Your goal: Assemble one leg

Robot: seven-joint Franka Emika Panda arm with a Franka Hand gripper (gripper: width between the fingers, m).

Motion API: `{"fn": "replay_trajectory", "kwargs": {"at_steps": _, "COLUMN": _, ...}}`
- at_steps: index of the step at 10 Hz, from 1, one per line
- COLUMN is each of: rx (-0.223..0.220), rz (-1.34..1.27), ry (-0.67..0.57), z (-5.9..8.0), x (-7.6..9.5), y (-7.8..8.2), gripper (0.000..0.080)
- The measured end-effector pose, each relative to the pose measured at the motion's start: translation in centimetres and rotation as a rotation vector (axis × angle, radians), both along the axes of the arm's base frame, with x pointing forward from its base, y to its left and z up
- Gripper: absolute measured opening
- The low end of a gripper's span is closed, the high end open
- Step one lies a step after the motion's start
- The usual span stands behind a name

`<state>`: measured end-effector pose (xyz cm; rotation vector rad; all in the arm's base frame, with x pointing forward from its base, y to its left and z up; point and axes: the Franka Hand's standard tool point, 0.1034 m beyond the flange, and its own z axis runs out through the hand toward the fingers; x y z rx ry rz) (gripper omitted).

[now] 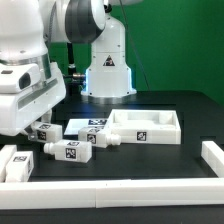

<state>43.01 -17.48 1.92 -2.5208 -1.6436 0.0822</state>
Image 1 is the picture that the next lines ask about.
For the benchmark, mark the white right barrier wall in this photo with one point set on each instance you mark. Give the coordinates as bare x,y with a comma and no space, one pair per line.
214,157

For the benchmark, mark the white barrier wall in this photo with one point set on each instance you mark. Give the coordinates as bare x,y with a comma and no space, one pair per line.
117,193
214,157
5,155

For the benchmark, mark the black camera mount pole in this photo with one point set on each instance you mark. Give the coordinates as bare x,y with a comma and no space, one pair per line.
71,65

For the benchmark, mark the white square table top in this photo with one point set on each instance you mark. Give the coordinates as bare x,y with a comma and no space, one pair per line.
145,126

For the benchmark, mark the white front barrier wall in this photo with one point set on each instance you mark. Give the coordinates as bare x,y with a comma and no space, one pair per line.
117,193

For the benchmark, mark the white sheet with markers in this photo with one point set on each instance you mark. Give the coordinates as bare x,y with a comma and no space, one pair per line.
74,125

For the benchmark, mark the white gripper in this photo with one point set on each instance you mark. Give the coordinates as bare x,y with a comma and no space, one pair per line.
25,96

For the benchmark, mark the white left barrier wall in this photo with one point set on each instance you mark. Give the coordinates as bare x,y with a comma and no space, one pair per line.
5,155

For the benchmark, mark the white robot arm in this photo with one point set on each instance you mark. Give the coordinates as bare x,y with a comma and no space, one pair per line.
28,27

